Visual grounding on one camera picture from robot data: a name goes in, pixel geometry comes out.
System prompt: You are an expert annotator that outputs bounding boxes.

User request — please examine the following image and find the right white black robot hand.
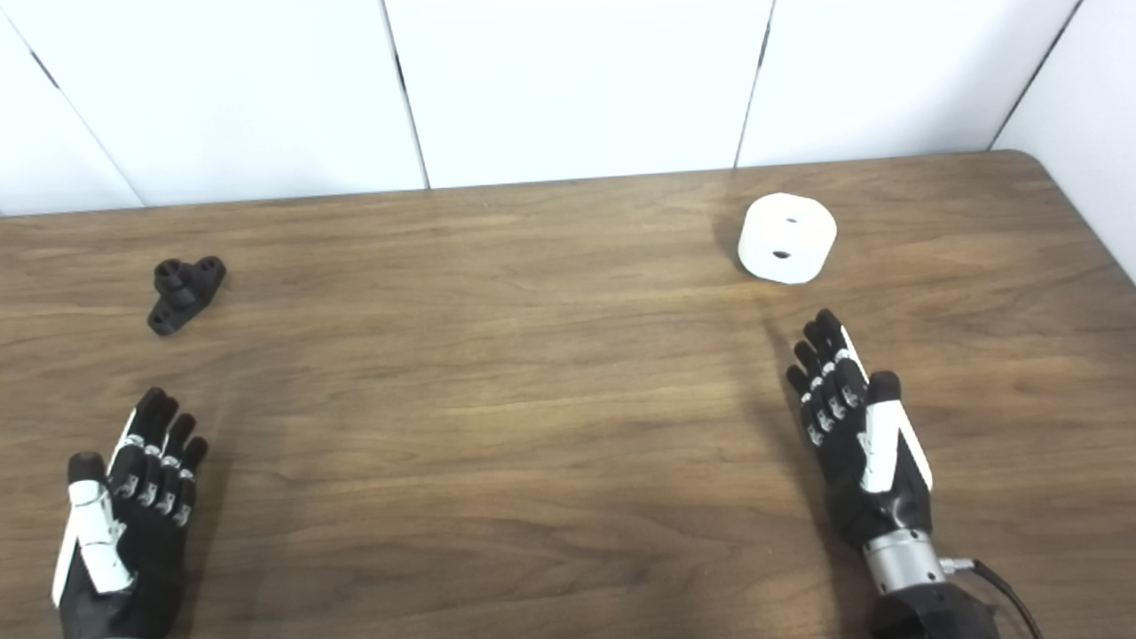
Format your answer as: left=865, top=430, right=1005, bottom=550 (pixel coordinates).
left=786, top=309, right=935, bottom=551

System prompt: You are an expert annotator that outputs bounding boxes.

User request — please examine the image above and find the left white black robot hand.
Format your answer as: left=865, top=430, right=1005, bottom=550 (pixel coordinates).
left=51, top=387, right=209, bottom=639

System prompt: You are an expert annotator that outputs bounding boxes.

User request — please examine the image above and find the black plastic holder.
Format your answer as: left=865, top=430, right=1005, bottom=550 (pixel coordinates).
left=147, top=256, right=226, bottom=336

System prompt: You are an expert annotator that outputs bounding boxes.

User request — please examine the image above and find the round white plastic piece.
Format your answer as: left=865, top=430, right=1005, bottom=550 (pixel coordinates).
left=738, top=193, right=838, bottom=285

